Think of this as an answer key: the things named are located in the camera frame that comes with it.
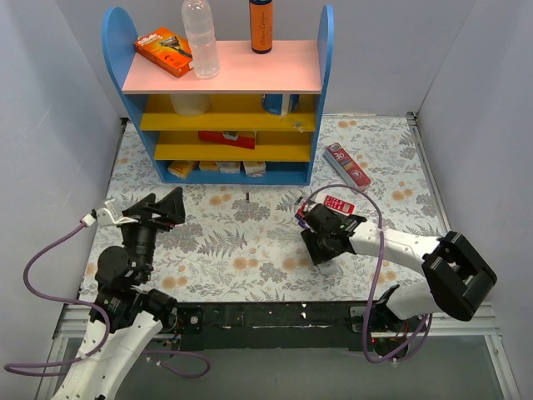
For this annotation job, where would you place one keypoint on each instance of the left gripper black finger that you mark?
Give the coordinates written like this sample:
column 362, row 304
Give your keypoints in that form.
column 141, row 209
column 170, row 210

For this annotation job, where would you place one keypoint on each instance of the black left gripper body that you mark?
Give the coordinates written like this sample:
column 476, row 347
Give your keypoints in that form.
column 149, row 217

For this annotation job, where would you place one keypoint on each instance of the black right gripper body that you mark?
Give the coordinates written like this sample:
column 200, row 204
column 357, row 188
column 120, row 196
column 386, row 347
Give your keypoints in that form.
column 321, row 235

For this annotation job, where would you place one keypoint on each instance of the white and red remote control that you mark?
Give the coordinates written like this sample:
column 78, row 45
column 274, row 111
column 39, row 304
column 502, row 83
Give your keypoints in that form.
column 329, row 268

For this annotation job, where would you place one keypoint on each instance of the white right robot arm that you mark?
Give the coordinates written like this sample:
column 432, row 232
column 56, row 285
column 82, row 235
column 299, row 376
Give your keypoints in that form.
column 456, row 278

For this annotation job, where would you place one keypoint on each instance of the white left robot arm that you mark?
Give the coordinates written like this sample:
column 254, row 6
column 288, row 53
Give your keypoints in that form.
column 124, row 318

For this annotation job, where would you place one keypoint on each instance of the yellow orange box on shelf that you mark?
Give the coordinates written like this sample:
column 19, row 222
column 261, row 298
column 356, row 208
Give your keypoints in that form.
column 181, row 169

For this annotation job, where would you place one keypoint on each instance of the white orange soap box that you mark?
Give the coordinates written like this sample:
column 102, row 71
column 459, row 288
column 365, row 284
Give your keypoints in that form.
column 229, row 167

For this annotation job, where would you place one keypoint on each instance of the red toothpaste box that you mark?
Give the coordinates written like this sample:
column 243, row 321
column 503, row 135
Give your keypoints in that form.
column 343, row 163

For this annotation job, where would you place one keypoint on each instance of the red box on shelf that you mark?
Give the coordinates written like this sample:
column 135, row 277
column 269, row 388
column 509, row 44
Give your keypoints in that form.
column 245, row 140

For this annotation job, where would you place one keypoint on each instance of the white cup on shelf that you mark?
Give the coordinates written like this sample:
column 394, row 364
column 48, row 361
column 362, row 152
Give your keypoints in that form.
column 190, row 105

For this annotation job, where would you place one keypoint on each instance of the blue and yellow shelf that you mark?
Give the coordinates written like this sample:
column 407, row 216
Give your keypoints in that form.
column 287, row 144

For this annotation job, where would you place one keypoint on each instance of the blue white box on shelf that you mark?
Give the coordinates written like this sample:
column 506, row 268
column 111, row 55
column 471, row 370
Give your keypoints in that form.
column 280, row 104

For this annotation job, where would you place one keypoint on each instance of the orange razor box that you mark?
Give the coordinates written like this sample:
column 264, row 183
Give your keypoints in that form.
column 167, row 50

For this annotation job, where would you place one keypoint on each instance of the clear plastic bottle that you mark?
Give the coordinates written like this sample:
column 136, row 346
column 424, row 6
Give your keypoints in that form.
column 199, row 28

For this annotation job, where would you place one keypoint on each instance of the orange cologne bottle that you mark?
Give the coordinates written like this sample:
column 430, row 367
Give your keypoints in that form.
column 261, row 25

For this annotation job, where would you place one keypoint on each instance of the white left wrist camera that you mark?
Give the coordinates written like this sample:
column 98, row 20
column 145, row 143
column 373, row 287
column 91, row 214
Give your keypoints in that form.
column 107, row 215

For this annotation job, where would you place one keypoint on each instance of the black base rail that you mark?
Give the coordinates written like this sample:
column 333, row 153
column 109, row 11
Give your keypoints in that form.
column 269, row 325

